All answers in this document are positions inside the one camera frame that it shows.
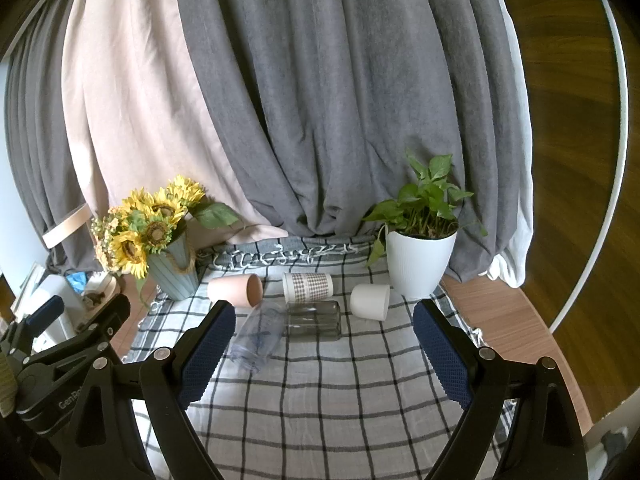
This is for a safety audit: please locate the green plant in white pot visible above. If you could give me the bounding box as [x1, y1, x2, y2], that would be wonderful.
[361, 150, 488, 298]

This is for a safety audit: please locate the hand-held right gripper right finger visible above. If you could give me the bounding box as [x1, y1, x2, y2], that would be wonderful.
[412, 299, 590, 480]

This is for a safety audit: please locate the grey curtain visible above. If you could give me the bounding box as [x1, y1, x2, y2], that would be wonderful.
[4, 0, 523, 283]

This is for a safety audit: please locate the checked white tablecloth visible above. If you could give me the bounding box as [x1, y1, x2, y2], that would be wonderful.
[122, 235, 516, 480]

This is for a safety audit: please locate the pink cup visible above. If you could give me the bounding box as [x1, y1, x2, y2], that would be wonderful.
[207, 273, 264, 309]

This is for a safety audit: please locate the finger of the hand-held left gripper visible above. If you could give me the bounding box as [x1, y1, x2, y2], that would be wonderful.
[0, 295, 66, 356]
[27, 292, 132, 367]

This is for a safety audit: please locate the white curved tube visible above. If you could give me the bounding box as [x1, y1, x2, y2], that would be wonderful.
[547, 0, 630, 335]

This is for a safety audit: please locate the beige curtain tieback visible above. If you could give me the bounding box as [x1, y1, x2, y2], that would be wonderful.
[42, 203, 90, 249]

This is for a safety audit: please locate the clear plastic cup blue print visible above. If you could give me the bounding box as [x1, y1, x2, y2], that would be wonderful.
[230, 304, 290, 375]

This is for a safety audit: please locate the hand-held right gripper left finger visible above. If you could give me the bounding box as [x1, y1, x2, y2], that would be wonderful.
[61, 300, 237, 480]

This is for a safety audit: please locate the white box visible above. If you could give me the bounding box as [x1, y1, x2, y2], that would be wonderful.
[10, 262, 83, 346]

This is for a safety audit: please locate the white cup with checked band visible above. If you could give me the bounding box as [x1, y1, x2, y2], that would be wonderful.
[282, 272, 334, 304]

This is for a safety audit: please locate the clear glass cup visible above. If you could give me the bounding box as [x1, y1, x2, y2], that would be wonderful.
[285, 301, 343, 342]

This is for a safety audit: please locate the sunflower bouquet in teal pot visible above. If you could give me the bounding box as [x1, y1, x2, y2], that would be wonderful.
[91, 175, 242, 302]

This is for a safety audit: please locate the plain white cup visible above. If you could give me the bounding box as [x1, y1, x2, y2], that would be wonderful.
[349, 283, 391, 321]

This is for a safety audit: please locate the pink curtain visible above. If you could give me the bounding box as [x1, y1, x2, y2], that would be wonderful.
[61, 0, 290, 242]

